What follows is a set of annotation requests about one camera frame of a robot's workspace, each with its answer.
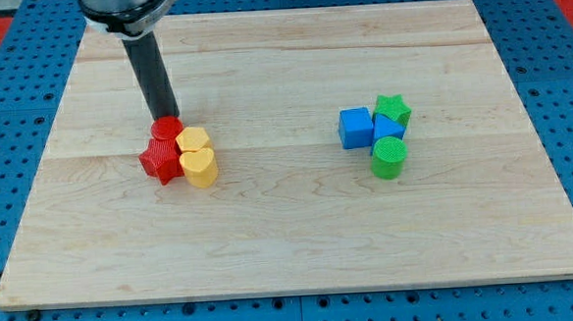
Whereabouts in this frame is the green cylinder block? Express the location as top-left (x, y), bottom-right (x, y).
top-left (370, 136), bottom-right (408, 180)

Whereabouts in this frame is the green star block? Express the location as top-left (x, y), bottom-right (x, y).
top-left (372, 94), bottom-right (412, 128)

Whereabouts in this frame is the light wooden board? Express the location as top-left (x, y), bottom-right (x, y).
top-left (0, 0), bottom-right (573, 311)

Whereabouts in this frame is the yellow hexagon block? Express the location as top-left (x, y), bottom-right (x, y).
top-left (176, 126), bottom-right (213, 153)

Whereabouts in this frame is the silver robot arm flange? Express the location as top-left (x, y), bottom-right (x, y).
top-left (78, 0), bottom-right (178, 40)

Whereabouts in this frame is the red cylinder block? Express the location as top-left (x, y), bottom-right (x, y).
top-left (150, 116), bottom-right (183, 140)

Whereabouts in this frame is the yellow heart block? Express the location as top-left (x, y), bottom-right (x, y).
top-left (180, 148), bottom-right (219, 188)

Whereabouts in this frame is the red star block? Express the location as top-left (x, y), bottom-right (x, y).
top-left (139, 138), bottom-right (184, 186)

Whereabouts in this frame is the blue cube block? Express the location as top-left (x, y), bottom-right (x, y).
top-left (338, 107), bottom-right (374, 149)

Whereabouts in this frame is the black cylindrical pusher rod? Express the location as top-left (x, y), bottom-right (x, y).
top-left (122, 32), bottom-right (180, 120)

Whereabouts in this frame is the blue triangle block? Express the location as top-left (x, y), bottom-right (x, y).
top-left (370, 114), bottom-right (406, 153)

